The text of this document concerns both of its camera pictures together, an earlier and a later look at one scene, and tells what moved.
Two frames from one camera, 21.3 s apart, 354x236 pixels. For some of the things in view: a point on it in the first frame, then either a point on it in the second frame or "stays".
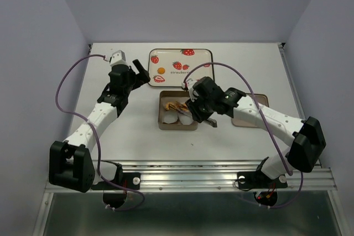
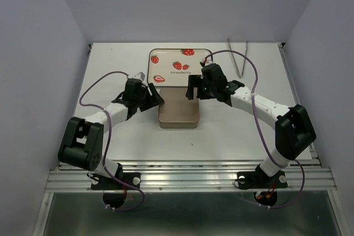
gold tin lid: (262, 99) to (177, 108)
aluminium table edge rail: (290, 76) stays
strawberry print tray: (170, 67) stays
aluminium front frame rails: (196, 177) stays
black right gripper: (192, 105) to (196, 80)
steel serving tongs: (185, 110) to (234, 61)
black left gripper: (141, 78) to (153, 100)
